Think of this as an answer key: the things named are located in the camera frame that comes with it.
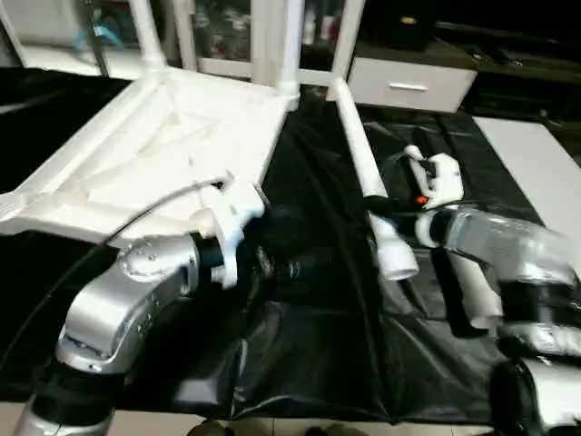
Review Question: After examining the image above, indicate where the white plastic table leg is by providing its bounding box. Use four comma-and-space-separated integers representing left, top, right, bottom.
127, 0, 170, 75
449, 247, 504, 331
327, 77, 421, 281
272, 0, 306, 101

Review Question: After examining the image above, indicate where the white plastic children's table top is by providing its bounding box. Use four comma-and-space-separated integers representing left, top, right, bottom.
0, 68, 300, 246

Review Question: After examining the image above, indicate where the black plastic work mat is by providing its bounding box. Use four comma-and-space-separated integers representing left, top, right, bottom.
0, 64, 581, 428

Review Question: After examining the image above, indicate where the white low drawer unit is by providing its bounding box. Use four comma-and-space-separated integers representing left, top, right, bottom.
348, 56, 478, 114

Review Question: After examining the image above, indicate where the white side table board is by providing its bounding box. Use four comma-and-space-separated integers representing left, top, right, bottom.
474, 116, 581, 266

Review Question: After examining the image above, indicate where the dark right robot foot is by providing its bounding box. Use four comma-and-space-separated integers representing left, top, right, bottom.
304, 422, 364, 436

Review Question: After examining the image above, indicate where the dark robot foot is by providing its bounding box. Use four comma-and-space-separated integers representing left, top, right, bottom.
186, 420, 237, 436
304, 422, 364, 436

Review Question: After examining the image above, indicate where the dark left robot foot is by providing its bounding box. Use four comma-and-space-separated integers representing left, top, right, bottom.
186, 420, 237, 436

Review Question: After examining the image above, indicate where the black box with yellow label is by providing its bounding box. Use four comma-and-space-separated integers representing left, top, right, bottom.
381, 0, 438, 52

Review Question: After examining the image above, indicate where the white glass door cabinet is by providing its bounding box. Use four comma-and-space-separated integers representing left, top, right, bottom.
172, 0, 366, 88

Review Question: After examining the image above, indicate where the teal plastic object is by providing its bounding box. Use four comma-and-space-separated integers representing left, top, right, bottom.
76, 23, 124, 52

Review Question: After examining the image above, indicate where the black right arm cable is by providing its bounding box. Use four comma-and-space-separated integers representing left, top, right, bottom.
376, 150, 420, 199

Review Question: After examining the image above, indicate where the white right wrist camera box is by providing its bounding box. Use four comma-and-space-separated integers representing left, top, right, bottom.
404, 145, 465, 213

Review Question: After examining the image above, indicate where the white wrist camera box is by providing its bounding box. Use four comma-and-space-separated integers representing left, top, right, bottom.
189, 177, 267, 290
404, 145, 465, 213

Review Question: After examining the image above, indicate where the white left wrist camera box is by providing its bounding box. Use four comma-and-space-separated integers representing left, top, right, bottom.
189, 177, 267, 290

